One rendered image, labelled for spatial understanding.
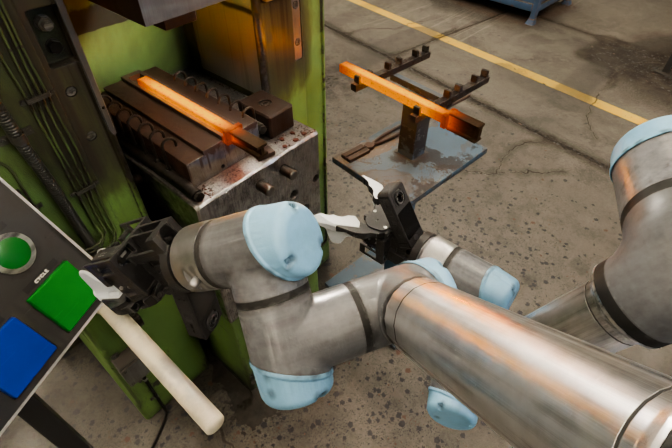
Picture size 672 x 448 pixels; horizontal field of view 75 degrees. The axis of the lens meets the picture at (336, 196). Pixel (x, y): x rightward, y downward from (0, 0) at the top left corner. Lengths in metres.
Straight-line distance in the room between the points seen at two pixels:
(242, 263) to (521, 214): 2.06
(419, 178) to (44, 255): 0.94
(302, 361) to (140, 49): 1.13
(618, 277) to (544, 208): 1.96
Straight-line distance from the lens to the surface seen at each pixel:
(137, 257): 0.54
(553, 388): 0.27
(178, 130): 1.07
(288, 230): 0.40
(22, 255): 0.76
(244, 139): 0.97
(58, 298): 0.77
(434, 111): 1.10
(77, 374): 1.96
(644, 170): 0.56
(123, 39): 1.39
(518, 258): 2.18
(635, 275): 0.51
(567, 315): 0.56
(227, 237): 0.43
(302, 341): 0.43
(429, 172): 1.34
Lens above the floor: 1.56
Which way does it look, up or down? 43 degrees down
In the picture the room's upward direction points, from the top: straight up
